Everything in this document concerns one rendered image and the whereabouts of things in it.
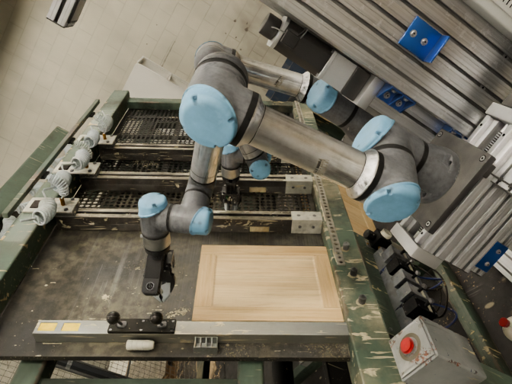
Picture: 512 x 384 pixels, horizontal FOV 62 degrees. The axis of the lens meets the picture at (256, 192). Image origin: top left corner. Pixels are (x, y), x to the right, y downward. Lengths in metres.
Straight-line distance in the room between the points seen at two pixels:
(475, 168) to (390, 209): 0.25
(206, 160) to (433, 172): 0.55
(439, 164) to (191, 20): 5.70
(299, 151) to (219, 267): 0.84
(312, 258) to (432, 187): 0.70
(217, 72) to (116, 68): 5.90
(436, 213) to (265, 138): 0.47
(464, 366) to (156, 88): 4.61
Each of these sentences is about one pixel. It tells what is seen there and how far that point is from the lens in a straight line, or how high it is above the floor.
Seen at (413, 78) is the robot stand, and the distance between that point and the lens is 1.21.
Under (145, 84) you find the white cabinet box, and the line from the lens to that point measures 5.28.
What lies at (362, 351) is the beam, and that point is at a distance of 1.36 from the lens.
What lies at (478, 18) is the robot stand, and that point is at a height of 1.14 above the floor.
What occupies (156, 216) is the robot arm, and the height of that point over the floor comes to 1.58.
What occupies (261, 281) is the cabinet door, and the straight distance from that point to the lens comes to 1.55.
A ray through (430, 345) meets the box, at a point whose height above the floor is 0.93.
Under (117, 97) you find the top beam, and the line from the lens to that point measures 2.96.
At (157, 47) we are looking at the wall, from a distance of 6.61.
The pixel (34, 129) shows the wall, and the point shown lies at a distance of 7.25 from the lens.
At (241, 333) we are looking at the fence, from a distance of 1.37.
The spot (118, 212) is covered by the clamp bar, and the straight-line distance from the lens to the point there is 1.85.
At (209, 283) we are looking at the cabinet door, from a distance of 1.54.
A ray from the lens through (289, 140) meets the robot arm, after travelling 0.85.
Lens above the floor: 1.73
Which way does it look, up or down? 18 degrees down
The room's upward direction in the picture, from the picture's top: 62 degrees counter-clockwise
